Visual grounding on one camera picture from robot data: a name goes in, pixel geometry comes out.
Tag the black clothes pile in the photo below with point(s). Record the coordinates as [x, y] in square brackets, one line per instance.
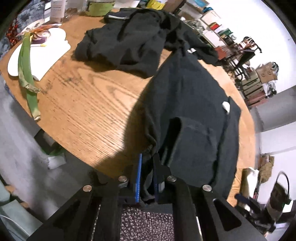
[133, 40]

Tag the black garment with white tag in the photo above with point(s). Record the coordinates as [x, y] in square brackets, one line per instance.
[191, 124]

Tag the orange paper bag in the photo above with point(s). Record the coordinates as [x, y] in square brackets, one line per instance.
[222, 52]

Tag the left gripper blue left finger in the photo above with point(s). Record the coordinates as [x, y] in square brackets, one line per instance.
[138, 171]

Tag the glass jar green contents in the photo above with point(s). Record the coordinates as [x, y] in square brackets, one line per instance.
[98, 8]

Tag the white paper plate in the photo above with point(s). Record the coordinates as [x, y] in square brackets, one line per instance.
[47, 49]

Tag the green long leaf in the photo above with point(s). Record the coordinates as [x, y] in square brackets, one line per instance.
[26, 79]

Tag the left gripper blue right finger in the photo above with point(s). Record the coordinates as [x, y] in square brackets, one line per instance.
[159, 180]

